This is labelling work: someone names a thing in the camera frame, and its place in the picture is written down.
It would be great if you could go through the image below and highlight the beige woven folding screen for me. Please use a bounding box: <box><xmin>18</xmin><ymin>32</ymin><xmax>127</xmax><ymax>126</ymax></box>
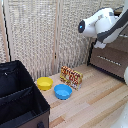
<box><xmin>0</xmin><ymin>0</ymin><xmax>128</xmax><ymax>83</ymax></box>

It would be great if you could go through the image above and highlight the brown drawer cabinet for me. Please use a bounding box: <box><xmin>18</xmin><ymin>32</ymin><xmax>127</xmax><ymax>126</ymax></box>
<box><xmin>86</xmin><ymin>9</ymin><xmax>128</xmax><ymax>84</ymax></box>

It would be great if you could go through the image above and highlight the lower brown drawer front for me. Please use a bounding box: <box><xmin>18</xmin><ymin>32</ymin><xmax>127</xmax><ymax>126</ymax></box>
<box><xmin>89</xmin><ymin>41</ymin><xmax>128</xmax><ymax>81</ymax></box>

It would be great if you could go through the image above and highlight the blue plastic bowl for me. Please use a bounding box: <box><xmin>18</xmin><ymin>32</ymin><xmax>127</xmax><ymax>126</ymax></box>
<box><xmin>53</xmin><ymin>83</ymin><xmax>73</xmax><ymax>101</ymax></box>

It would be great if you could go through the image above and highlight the red yellow snack box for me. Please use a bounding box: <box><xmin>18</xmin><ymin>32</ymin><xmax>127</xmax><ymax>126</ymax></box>
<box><xmin>59</xmin><ymin>65</ymin><xmax>84</xmax><ymax>91</ymax></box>

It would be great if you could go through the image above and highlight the black fabric storage box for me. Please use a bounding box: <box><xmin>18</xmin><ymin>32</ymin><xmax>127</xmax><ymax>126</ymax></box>
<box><xmin>0</xmin><ymin>60</ymin><xmax>51</xmax><ymax>128</ymax></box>

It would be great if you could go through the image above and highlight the yellow plastic bowl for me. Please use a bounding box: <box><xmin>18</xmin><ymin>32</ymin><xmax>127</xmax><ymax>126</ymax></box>
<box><xmin>36</xmin><ymin>76</ymin><xmax>54</xmax><ymax>92</ymax></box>

